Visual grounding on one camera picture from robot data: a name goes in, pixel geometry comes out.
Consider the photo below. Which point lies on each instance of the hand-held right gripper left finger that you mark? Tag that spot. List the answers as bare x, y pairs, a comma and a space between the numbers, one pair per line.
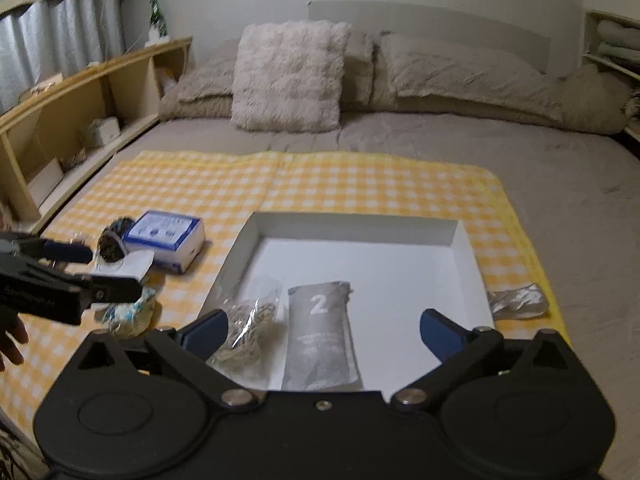
207, 330

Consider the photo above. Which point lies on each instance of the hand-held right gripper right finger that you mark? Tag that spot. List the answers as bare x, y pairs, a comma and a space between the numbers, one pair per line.
440, 331

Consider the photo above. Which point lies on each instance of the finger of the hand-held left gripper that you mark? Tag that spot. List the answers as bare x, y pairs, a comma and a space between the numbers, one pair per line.
115, 289
67, 251

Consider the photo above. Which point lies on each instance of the blue and brown crocheted piece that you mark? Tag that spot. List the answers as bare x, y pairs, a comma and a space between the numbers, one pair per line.
111, 247

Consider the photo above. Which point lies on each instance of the white cardboard tray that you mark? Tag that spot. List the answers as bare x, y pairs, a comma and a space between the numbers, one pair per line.
380, 285

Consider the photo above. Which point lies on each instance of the person's left hand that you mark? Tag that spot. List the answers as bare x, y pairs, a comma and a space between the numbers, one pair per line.
10, 335

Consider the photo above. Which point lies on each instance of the white packet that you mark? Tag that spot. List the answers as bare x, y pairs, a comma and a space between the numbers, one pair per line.
136, 264

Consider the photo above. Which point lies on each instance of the blue and white box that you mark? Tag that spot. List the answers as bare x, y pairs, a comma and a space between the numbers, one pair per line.
165, 235

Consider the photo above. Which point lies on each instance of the white flat box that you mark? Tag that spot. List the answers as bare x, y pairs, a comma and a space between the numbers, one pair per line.
45, 177

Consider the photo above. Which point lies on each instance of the silver plastic packet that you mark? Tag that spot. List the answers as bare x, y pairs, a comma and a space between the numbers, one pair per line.
517, 302

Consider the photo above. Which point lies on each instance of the woven fibre bundle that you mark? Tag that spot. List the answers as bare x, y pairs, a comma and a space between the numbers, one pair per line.
76, 161

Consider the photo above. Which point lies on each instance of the grey fabric pouch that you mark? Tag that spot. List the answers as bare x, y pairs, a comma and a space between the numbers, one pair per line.
320, 347

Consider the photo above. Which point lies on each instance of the tissue box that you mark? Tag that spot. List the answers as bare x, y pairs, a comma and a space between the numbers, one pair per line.
104, 132

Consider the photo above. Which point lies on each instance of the wooden bedside shelf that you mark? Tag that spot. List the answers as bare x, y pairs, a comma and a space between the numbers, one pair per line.
60, 95

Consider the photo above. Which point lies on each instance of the yellow checked blanket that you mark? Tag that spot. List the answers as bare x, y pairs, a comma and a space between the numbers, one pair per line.
300, 185

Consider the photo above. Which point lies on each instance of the tan plush pillow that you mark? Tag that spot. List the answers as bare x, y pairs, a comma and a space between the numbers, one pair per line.
575, 105
200, 107

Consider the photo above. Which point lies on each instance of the grey curtain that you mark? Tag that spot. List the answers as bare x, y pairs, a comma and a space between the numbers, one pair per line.
60, 40

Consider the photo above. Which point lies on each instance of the beige quilted pillow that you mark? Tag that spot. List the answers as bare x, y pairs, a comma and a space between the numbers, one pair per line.
210, 72
450, 65

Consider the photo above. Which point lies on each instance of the fluffy white pillow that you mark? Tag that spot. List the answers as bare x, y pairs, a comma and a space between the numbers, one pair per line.
287, 75

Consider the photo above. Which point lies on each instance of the grey headboard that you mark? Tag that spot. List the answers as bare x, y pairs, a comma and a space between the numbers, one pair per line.
450, 20

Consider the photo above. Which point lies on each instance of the white shelf unit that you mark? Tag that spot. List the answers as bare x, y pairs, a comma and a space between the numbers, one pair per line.
592, 40

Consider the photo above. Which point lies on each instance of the folded beige towels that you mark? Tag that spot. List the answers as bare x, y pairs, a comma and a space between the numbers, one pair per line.
617, 40

